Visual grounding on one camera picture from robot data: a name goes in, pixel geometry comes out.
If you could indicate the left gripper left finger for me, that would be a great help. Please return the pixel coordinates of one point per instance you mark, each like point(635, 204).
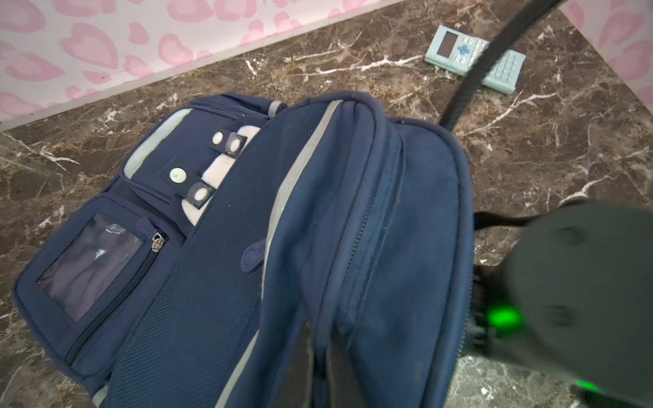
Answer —
point(297, 385)

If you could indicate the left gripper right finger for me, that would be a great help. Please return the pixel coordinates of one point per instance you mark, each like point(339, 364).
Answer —
point(344, 390)

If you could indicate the navy blue backpack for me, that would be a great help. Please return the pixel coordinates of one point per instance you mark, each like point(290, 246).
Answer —
point(186, 282)

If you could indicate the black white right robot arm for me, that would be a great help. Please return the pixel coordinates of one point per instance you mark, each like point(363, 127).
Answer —
point(573, 299)

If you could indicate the light blue calculator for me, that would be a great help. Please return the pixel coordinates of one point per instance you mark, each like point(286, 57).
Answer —
point(457, 52)

